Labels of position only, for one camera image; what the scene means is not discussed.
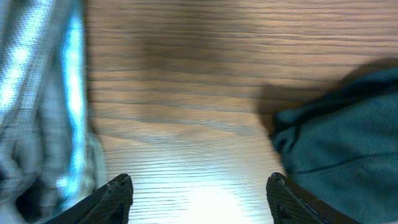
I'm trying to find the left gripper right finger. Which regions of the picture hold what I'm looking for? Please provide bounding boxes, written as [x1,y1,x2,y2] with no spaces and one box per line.
[266,172,359,224]

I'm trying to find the folded grey shorts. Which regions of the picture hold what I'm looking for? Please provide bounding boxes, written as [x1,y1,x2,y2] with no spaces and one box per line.
[1,0,106,223]

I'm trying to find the black pants red waistband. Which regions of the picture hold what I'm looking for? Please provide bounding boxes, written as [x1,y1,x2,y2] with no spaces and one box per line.
[271,68,397,223]

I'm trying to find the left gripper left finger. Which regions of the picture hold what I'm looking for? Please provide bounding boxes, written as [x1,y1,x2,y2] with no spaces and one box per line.
[45,174,133,224]

